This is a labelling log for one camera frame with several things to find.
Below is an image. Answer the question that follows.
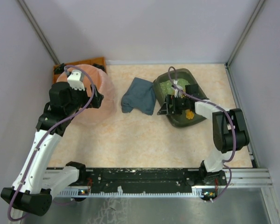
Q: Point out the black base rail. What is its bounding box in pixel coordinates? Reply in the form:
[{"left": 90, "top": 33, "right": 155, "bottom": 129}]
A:
[{"left": 44, "top": 167, "right": 271, "bottom": 201}]

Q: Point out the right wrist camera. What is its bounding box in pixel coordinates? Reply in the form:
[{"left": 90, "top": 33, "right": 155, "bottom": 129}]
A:
[{"left": 172, "top": 80, "right": 185, "bottom": 98}]

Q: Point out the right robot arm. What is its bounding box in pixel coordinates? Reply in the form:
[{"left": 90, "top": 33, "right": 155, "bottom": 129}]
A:
[{"left": 157, "top": 84, "right": 250, "bottom": 184}]

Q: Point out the dark green litter box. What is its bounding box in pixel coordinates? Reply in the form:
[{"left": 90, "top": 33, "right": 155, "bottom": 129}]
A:
[{"left": 153, "top": 68, "right": 207, "bottom": 128}]

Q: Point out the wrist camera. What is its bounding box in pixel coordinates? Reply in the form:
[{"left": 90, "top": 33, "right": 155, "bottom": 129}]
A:
[
  {"left": 67, "top": 70, "right": 85, "bottom": 91},
  {"left": 172, "top": 80, "right": 185, "bottom": 98}
]

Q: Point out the yellow litter scoop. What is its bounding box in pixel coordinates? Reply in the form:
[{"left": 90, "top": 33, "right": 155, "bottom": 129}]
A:
[{"left": 185, "top": 109, "right": 195, "bottom": 120}]

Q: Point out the bin with pink bag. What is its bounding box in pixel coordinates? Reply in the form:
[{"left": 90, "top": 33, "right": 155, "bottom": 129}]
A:
[{"left": 56, "top": 63, "right": 117, "bottom": 126}]

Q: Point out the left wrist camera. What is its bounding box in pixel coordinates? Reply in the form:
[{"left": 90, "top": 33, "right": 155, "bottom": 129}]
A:
[{"left": 67, "top": 70, "right": 85, "bottom": 91}]

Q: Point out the black object in tray corner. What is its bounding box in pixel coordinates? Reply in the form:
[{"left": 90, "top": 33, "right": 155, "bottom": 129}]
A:
[{"left": 53, "top": 63, "right": 66, "bottom": 75}]

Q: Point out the grey-blue cloth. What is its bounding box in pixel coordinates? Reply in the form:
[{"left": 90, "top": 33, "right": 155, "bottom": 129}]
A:
[{"left": 120, "top": 77, "right": 156, "bottom": 116}]

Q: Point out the orange wooden tray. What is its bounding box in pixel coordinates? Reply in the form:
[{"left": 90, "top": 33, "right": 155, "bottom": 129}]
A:
[{"left": 53, "top": 57, "right": 107, "bottom": 84}]

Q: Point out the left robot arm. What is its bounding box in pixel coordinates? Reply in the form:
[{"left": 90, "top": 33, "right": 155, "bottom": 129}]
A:
[{"left": 0, "top": 81, "right": 104, "bottom": 222}]

